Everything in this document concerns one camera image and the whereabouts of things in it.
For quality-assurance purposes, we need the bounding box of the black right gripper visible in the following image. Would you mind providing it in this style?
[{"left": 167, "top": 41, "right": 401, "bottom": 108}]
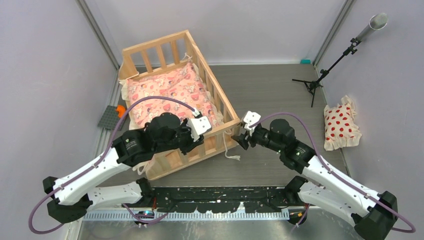
[{"left": 232, "top": 123, "right": 284, "bottom": 153}]

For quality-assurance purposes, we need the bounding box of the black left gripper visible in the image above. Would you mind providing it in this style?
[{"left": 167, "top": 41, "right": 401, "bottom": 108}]
[{"left": 155, "top": 117, "right": 204, "bottom": 155}]

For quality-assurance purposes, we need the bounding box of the pink unicorn print cushion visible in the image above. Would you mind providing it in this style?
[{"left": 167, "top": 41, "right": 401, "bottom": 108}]
[{"left": 119, "top": 52, "right": 242, "bottom": 176}]

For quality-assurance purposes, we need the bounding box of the wooden slatted pet bed frame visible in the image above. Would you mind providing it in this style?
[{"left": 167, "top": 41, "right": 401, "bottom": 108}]
[{"left": 118, "top": 30, "right": 241, "bottom": 160}]

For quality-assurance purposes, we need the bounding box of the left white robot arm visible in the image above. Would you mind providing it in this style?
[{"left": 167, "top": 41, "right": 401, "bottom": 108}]
[{"left": 43, "top": 112, "right": 212, "bottom": 224}]

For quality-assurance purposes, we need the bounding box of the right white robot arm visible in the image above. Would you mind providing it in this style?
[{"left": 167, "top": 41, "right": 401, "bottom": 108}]
[{"left": 231, "top": 119, "right": 398, "bottom": 240}]

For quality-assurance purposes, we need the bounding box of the orange arch toy block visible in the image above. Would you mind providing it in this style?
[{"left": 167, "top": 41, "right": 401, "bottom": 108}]
[{"left": 115, "top": 104, "right": 127, "bottom": 119}]

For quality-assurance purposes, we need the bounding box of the grey building block plate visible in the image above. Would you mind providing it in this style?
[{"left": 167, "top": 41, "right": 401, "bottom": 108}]
[{"left": 97, "top": 105, "right": 121, "bottom": 130}]

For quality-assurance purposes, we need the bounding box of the small teal block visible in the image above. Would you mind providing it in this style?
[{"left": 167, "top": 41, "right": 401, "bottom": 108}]
[{"left": 300, "top": 59, "right": 311, "bottom": 65}]

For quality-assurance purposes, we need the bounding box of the white strawberry print pillow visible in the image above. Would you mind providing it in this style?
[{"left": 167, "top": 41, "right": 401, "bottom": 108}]
[{"left": 323, "top": 95, "right": 362, "bottom": 151}]

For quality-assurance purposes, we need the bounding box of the microphone on black stand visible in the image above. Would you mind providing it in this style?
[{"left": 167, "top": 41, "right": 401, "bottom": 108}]
[{"left": 292, "top": 13, "right": 389, "bottom": 108}]

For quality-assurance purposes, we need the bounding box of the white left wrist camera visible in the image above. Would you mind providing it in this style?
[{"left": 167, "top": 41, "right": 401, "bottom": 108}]
[{"left": 187, "top": 116, "right": 213, "bottom": 142}]

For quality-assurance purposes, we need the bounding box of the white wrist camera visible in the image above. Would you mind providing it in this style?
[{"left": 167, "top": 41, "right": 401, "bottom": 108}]
[
  {"left": 241, "top": 111, "right": 261, "bottom": 136},
  {"left": 187, "top": 116, "right": 213, "bottom": 142}
]

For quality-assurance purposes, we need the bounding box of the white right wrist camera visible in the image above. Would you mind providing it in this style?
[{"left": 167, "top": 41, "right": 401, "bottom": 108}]
[{"left": 241, "top": 111, "right": 261, "bottom": 136}]

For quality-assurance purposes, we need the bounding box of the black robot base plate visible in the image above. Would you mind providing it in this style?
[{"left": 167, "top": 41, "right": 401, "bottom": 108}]
[{"left": 127, "top": 186, "right": 305, "bottom": 214}]

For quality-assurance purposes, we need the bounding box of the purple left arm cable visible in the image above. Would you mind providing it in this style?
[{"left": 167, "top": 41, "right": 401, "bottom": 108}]
[{"left": 27, "top": 96, "right": 202, "bottom": 235}]

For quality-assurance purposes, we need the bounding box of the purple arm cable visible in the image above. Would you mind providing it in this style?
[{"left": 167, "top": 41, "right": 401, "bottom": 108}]
[
  {"left": 249, "top": 111, "right": 417, "bottom": 235},
  {"left": 27, "top": 96, "right": 202, "bottom": 235}
]

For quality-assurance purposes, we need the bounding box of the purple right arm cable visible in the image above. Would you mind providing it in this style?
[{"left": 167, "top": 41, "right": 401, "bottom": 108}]
[{"left": 249, "top": 111, "right": 417, "bottom": 235}]

